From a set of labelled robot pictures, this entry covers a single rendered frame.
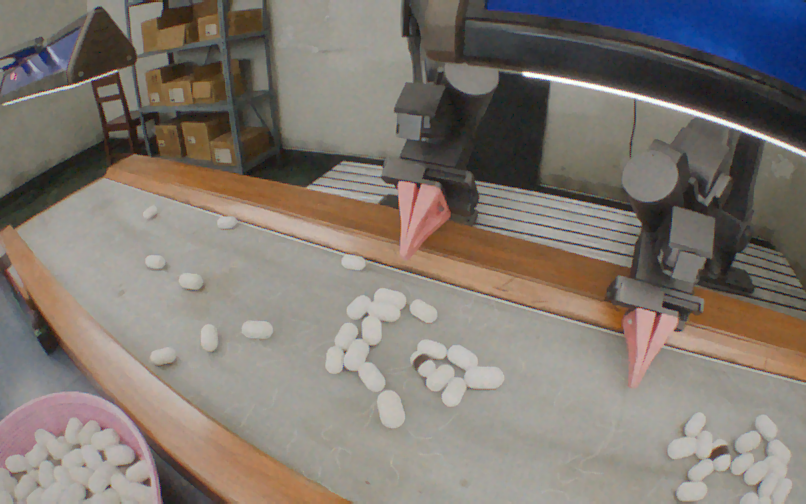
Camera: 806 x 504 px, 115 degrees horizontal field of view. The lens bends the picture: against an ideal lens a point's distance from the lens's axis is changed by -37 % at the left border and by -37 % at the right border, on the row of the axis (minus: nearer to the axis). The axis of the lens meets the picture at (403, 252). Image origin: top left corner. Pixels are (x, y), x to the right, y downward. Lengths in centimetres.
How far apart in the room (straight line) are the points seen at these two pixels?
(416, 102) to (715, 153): 33
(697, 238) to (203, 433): 45
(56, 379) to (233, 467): 40
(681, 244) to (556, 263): 23
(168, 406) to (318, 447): 15
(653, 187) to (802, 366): 36
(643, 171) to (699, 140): 12
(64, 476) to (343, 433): 29
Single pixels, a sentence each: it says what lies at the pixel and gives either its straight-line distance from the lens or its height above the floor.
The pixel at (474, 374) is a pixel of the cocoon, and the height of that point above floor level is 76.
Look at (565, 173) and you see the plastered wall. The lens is 243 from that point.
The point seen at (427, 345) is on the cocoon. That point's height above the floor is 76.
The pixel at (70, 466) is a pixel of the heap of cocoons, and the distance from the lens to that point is 46.
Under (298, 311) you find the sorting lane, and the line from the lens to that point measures 49.
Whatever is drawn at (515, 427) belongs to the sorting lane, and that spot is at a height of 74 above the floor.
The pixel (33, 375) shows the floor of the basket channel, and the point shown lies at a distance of 72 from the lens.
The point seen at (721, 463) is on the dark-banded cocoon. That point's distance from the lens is 44.
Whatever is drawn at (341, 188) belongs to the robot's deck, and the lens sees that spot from 94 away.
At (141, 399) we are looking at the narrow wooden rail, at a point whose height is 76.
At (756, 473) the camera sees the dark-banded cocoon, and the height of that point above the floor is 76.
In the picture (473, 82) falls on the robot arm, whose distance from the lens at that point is 42.
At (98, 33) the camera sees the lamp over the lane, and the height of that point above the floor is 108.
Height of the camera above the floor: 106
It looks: 34 degrees down
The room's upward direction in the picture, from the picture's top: straight up
